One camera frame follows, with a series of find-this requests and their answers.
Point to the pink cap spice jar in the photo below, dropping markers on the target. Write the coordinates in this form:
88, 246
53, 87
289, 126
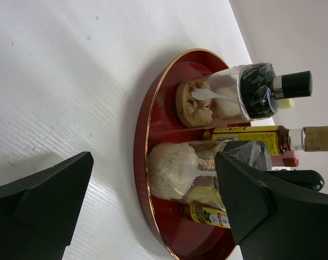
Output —
288, 159

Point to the black knob glass jar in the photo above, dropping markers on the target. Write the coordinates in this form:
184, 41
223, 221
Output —
239, 94

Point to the yellow label bottle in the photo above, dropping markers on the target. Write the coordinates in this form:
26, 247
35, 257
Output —
278, 139
205, 215

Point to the red round tray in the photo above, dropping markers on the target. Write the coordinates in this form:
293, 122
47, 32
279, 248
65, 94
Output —
158, 122

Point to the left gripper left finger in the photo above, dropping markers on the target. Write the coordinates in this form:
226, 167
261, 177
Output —
39, 213

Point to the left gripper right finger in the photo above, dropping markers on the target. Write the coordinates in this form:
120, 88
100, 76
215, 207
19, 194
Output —
271, 218

